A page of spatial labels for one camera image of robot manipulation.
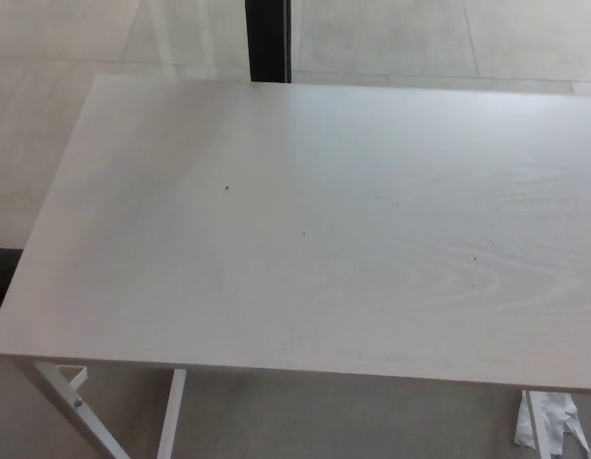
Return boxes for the dark low floor object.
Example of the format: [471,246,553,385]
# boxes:
[0,246,24,298]

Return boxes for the black vertical window post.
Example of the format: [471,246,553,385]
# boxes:
[244,0,293,83]

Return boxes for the white table leg with brace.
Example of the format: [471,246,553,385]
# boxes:
[31,361,116,459]

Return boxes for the white table leg with tape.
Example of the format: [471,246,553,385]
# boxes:
[527,390,553,459]

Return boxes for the crumpled white tape strips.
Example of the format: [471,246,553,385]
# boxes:
[514,390,591,459]

